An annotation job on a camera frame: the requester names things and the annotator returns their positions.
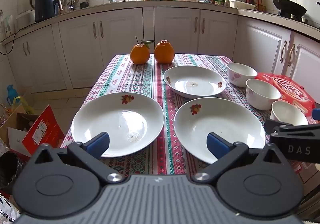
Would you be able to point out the stained white fruit-print plate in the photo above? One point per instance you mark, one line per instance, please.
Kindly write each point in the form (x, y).
(195, 76)

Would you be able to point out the white kitchen cabinets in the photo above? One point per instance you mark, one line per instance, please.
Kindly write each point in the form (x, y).
(175, 28)

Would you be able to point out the dark blue kitchen appliance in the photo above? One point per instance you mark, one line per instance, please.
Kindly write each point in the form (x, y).
(46, 5)

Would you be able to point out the white plastic tray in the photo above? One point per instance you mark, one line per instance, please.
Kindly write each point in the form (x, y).
(241, 5)

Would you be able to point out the white plate with fruit print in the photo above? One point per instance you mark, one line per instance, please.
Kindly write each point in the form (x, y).
(112, 119)
(225, 119)

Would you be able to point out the small black pot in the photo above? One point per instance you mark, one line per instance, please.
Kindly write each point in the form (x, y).
(85, 3)

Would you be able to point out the black trash bin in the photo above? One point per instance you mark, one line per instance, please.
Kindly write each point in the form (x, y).
(8, 169)

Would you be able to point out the beige kitchen countertop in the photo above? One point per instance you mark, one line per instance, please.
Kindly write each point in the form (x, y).
(175, 3)

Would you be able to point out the gas stove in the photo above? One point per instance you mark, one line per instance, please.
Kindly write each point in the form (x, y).
(303, 20)

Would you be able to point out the patterned red green tablecloth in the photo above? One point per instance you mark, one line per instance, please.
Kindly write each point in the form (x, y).
(160, 114)

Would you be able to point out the utensil holder with chopsticks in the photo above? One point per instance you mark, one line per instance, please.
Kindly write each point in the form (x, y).
(68, 5)

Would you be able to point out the brown cardboard box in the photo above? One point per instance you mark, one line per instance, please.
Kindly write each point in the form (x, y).
(15, 124)

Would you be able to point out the white bowl with pink flowers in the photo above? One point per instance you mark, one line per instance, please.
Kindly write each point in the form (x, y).
(260, 99)
(287, 116)
(240, 77)

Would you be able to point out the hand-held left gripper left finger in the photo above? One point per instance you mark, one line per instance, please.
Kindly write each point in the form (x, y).
(98, 144)

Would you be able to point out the orange with green leaf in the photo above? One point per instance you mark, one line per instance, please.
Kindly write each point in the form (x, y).
(140, 55)

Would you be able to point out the white printed rice sack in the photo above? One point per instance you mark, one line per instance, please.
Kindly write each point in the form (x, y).
(8, 210)

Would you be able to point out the yellow bag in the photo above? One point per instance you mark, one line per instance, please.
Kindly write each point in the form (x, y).
(23, 105)

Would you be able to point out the red round wrapped package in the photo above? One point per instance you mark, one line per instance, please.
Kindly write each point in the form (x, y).
(290, 86)

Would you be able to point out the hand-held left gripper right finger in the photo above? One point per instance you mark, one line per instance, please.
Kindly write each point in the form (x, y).
(217, 146)

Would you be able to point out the leafless orange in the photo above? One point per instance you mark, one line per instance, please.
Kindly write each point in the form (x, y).
(164, 52)

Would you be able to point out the red carton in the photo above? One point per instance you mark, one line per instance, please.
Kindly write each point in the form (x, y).
(42, 129)

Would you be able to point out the black wok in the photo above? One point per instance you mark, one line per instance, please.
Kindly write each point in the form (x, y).
(290, 6)

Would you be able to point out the white electric kettle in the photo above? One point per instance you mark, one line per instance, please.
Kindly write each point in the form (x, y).
(9, 26)

